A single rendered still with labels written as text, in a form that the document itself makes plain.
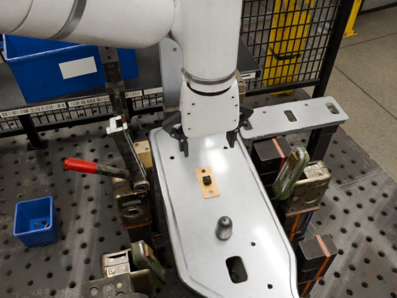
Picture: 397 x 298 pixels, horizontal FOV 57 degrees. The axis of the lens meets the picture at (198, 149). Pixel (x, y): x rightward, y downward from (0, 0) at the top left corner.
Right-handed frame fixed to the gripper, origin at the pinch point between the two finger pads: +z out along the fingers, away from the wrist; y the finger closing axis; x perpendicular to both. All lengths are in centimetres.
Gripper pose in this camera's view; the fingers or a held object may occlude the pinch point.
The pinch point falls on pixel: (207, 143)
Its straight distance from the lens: 70.6
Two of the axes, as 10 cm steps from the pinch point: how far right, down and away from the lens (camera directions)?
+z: 0.0, 6.7, 7.4
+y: 9.7, -1.9, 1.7
